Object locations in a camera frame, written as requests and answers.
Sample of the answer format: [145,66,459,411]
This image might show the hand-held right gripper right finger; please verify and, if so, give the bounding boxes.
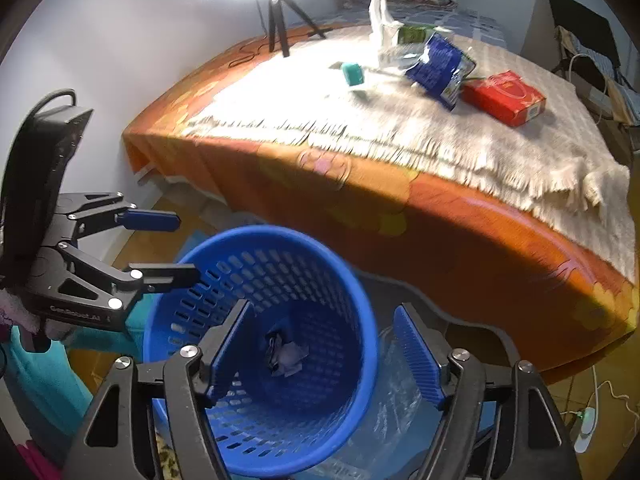
[392,302,583,480]

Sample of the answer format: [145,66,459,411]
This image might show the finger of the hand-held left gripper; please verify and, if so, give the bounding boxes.
[55,191,181,250]
[56,241,201,312]

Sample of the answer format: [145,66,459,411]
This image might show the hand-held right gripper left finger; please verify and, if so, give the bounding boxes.
[62,299,261,480]

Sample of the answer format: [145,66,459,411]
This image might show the blue plastic basket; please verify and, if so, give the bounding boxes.
[142,225,381,478]

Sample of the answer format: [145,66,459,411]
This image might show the red box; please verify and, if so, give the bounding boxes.
[460,72,547,127]

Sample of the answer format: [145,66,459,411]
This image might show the blue snack packet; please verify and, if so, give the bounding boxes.
[404,32,477,111]

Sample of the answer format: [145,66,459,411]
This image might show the white plastic bag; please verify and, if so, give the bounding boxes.
[369,0,431,68]

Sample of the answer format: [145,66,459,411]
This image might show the green carton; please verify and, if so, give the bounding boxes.
[397,25,442,47]

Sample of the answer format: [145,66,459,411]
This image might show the person's left hand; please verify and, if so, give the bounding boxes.
[0,285,71,346]

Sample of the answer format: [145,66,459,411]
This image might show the dark crumpled wrapper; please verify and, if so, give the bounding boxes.
[265,331,284,367]

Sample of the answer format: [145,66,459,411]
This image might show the clear plastic bag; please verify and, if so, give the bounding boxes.
[345,327,443,480]

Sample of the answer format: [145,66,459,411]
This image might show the black plastic basin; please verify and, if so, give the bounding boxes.
[350,270,576,480]

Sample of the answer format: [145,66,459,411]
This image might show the crumpled white paper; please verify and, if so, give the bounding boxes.
[274,342,309,379]

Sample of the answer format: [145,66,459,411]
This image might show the orange bedsheet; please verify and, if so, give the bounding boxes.
[122,22,633,386]

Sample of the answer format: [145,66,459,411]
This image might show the teal pants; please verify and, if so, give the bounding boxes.
[0,320,157,457]

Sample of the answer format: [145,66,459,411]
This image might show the white power strip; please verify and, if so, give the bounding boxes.
[570,406,599,454]

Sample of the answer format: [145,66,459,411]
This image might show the pink clothing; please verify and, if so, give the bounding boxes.
[15,439,64,480]

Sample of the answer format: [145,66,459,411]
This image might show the cream checked fringed blanket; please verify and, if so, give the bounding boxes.
[185,25,637,281]

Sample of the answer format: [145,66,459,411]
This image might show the cluttered chair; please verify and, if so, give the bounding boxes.
[552,25,640,153]

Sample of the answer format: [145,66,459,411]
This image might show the blue patterned sheet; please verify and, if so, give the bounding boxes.
[340,4,507,45]

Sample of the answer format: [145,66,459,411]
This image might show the beige board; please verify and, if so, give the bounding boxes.
[520,0,557,72]

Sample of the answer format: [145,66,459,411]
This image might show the black panel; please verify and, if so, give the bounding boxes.
[545,0,623,68]

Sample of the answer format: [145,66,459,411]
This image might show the white floor cable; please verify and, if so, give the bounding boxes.
[590,364,640,413]

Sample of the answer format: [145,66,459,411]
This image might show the white charger cable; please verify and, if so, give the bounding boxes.
[567,52,612,126]

